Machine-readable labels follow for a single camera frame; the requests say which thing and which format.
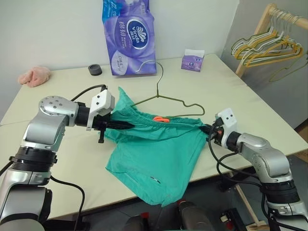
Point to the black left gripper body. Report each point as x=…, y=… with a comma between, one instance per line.
x=103, y=122

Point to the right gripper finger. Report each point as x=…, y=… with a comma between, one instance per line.
x=207, y=131
x=208, y=126

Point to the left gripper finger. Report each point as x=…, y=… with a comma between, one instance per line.
x=120, y=127
x=120, y=123

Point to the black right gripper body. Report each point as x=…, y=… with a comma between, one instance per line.
x=217, y=131

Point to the green shorts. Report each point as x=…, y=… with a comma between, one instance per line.
x=156, y=156

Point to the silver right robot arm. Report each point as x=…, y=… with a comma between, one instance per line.
x=267, y=156

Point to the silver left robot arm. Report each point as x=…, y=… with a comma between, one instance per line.
x=41, y=134

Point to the black round cap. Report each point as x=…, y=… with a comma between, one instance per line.
x=95, y=70

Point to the black table clamp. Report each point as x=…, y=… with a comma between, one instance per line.
x=226, y=184

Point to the small purple tissue box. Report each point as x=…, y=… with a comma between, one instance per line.
x=191, y=63

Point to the purple Vinda tissue pack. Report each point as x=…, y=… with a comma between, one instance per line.
x=130, y=48

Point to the pink fluffy cloth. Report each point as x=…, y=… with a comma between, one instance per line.
x=34, y=77

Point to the light wooden table leg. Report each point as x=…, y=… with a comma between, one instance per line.
x=250, y=207

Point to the dark rounded shape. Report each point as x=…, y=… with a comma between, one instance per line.
x=195, y=216
x=140, y=222

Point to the red black device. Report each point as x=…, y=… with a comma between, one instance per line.
x=228, y=219

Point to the light wooden clothes rack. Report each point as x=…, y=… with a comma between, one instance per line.
x=252, y=42

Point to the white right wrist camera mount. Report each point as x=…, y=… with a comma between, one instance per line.
x=229, y=120

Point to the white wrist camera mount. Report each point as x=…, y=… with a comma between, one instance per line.
x=229, y=120
x=102, y=102

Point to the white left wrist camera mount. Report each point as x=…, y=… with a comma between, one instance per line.
x=102, y=102

